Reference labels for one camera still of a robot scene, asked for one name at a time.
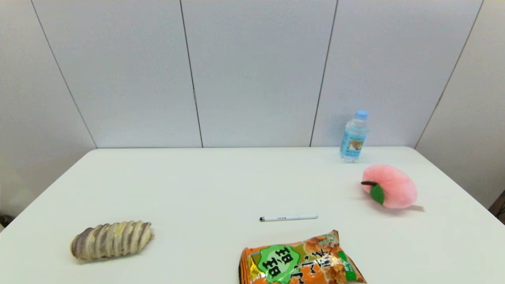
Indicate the orange green snack bag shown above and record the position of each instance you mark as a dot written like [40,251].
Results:
[296,262]

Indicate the dark grey floor object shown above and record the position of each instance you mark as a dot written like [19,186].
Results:
[4,221]

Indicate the pink plush peach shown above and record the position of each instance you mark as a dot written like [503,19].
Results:
[394,185]

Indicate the clear water bottle blue cap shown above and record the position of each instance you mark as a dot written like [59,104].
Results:
[354,138]

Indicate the striped brown bread roll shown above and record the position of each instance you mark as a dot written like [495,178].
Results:
[110,240]

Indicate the dark brown furniture piece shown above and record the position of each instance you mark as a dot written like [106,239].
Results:
[499,207]

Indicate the white pen with black tip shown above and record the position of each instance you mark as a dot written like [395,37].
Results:
[288,217]

